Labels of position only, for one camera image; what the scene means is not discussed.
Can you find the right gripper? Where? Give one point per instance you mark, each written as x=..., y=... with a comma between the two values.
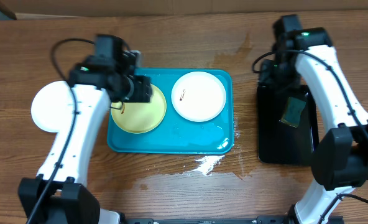
x=265, y=81

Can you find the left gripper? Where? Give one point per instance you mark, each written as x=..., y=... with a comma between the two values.
x=143, y=90

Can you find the green yellow sponge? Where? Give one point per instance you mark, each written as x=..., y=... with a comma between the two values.
x=292, y=112

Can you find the black rectangular tray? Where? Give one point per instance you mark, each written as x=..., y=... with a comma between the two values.
x=279, y=143

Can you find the white plate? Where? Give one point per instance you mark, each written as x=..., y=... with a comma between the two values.
x=198, y=96
x=52, y=107

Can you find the teal plastic tray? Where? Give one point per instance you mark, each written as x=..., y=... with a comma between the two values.
x=175, y=134

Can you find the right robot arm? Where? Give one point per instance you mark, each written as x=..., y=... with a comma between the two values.
x=339, y=164

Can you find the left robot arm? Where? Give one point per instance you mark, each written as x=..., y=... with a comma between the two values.
x=58, y=193

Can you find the yellow plate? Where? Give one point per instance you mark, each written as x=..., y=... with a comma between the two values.
x=138, y=118

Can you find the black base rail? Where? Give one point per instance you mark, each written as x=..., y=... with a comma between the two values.
x=202, y=220

